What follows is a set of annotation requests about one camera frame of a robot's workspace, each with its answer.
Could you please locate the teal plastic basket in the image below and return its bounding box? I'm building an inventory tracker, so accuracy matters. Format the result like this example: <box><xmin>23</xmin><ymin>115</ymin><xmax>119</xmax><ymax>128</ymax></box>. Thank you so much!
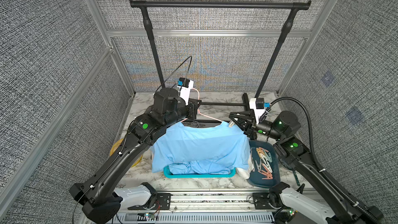
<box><xmin>163</xmin><ymin>167</ymin><xmax>236</xmax><ymax>179</ymax></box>

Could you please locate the dark teal clothespin tray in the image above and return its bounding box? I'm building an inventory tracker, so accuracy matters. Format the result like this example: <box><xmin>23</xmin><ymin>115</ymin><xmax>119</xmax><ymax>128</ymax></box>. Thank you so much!
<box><xmin>247</xmin><ymin>140</ymin><xmax>280</xmax><ymax>188</ymax></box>

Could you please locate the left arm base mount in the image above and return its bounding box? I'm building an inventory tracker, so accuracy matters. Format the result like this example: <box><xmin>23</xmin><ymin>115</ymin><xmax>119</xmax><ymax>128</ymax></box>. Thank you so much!
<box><xmin>127</xmin><ymin>193</ymin><xmax>172</xmax><ymax>211</ymax></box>

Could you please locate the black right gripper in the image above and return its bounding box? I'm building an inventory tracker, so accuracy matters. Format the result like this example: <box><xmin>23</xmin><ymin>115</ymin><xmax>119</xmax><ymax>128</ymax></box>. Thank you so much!
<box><xmin>233</xmin><ymin>112</ymin><xmax>287</xmax><ymax>145</ymax></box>

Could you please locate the yellow bamboo steamer basket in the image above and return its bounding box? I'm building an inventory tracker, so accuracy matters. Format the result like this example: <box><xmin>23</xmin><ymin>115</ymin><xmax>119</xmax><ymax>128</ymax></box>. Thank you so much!
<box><xmin>109</xmin><ymin>138</ymin><xmax>144</xmax><ymax>168</ymax></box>

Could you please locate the black clothes rack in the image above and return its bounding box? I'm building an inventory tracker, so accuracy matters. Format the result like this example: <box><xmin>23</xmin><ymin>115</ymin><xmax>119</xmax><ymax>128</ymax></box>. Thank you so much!
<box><xmin>129</xmin><ymin>0</ymin><xmax>312</xmax><ymax>97</ymax></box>

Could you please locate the light blue t-shirt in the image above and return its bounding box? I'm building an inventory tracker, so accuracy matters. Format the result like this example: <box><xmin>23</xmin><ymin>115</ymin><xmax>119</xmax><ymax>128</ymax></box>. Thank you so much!
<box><xmin>150</xmin><ymin>122</ymin><xmax>251</xmax><ymax>175</ymax></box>

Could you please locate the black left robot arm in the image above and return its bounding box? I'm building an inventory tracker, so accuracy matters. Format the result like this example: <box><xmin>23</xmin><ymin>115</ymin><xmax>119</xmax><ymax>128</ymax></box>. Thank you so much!
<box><xmin>69</xmin><ymin>88</ymin><xmax>202</xmax><ymax>224</ymax></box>

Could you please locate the pink clothes hanger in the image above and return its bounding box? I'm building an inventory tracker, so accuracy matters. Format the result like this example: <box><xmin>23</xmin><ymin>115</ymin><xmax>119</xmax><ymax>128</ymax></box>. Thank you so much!
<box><xmin>190</xmin><ymin>88</ymin><xmax>223</xmax><ymax>123</ymax></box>

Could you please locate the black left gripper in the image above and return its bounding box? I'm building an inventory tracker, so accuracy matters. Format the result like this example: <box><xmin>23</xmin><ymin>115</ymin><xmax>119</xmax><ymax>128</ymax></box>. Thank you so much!
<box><xmin>163</xmin><ymin>97</ymin><xmax>202</xmax><ymax>128</ymax></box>

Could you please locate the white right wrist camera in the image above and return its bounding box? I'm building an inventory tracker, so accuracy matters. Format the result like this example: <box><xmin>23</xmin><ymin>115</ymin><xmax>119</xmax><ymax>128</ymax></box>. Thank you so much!
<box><xmin>249</xmin><ymin>98</ymin><xmax>271</xmax><ymax>124</ymax></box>

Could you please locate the pile of pastel clothespins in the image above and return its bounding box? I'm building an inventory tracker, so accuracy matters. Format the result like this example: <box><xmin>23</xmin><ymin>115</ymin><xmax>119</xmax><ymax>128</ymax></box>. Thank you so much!
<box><xmin>251</xmin><ymin>147</ymin><xmax>274</xmax><ymax>180</ymax></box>

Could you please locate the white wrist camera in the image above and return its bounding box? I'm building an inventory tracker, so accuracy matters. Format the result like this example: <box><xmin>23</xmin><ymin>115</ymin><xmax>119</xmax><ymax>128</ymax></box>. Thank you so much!
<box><xmin>177</xmin><ymin>77</ymin><xmax>194</xmax><ymax>105</ymax></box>
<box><xmin>249</xmin><ymin>98</ymin><xmax>271</xmax><ymax>124</ymax></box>

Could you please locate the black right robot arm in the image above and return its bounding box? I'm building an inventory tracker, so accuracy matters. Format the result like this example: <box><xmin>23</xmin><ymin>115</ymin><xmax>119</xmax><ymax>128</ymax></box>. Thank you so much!
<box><xmin>229</xmin><ymin>111</ymin><xmax>383</xmax><ymax>224</ymax></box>

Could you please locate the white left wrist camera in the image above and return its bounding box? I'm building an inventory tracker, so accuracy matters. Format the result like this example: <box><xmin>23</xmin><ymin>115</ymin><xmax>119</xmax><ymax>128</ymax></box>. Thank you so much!
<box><xmin>177</xmin><ymin>77</ymin><xmax>194</xmax><ymax>105</ymax></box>

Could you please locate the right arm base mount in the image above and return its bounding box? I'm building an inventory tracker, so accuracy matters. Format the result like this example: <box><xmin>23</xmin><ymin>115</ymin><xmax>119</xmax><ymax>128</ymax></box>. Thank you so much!
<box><xmin>248</xmin><ymin>192</ymin><xmax>274</xmax><ymax>210</ymax></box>

